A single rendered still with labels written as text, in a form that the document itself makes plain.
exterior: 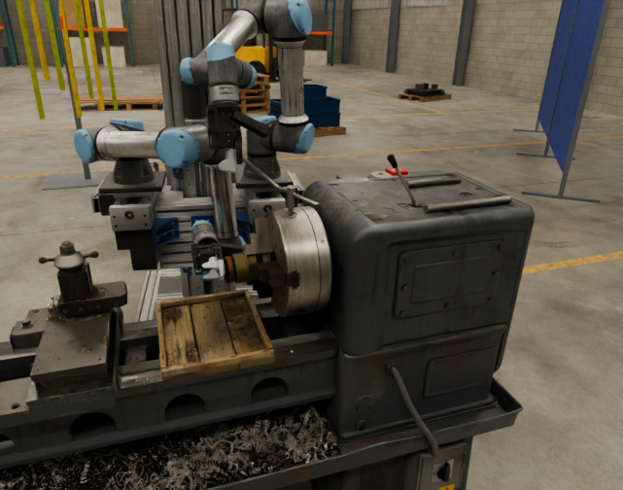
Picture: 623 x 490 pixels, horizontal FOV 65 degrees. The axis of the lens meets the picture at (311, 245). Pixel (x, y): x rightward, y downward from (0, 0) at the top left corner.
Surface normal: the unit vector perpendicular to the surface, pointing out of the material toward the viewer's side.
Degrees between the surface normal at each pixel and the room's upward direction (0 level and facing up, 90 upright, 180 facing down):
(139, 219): 90
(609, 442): 0
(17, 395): 0
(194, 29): 90
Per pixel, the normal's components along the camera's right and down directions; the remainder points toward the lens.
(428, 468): 0.32, 0.36
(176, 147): -0.38, 0.36
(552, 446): 0.02, -0.91
